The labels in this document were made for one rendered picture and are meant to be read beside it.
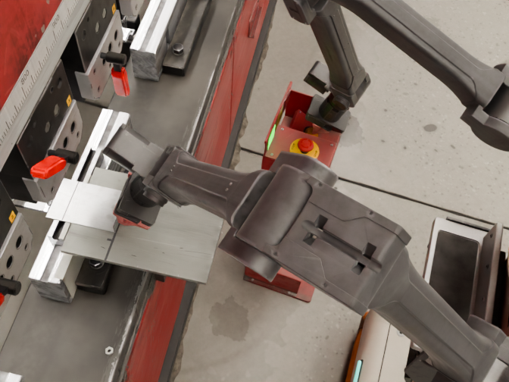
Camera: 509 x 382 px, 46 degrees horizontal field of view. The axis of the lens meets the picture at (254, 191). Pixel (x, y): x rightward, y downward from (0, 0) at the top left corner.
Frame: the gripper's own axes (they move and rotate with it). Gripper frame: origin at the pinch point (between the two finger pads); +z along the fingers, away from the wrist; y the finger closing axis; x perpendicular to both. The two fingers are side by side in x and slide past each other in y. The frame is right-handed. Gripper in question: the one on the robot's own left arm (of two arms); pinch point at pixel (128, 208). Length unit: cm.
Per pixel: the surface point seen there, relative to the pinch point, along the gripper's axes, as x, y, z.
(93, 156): -8.5, -10.4, 7.2
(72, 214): -7.9, 3.2, 5.4
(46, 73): -21.9, 0.0, -26.9
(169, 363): 47, 3, 85
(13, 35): -26.6, 3.5, -36.1
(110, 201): -3.0, -1.1, 2.9
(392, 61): 99, -152, 64
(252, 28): 24, -97, 40
